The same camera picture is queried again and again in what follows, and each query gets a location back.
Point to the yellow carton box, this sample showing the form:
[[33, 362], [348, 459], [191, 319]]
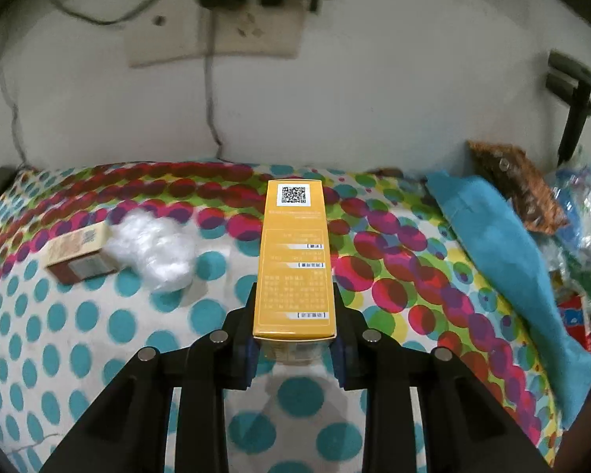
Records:
[[293, 266]]

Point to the brown patterned packet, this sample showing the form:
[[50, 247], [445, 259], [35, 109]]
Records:
[[522, 182]]

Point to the clear bag of small packets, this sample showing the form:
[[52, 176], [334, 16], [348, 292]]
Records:
[[586, 236]]

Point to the teal towel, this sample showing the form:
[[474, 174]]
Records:
[[502, 256]]

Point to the white wall socket plate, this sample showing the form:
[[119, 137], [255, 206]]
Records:
[[266, 34], [162, 42]]

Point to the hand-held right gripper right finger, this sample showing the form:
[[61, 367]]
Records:
[[349, 342]]

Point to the polka dot tablecloth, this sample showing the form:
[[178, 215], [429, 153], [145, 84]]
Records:
[[128, 354]]

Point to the black wall hook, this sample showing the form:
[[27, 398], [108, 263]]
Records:
[[576, 103]]

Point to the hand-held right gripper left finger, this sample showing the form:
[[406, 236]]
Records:
[[239, 340]]

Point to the red carton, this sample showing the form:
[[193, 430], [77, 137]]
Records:
[[574, 318]]

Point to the white crumpled plastic bag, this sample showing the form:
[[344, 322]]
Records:
[[150, 249]]

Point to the red and white carton box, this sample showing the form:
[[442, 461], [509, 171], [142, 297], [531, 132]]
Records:
[[79, 256]]

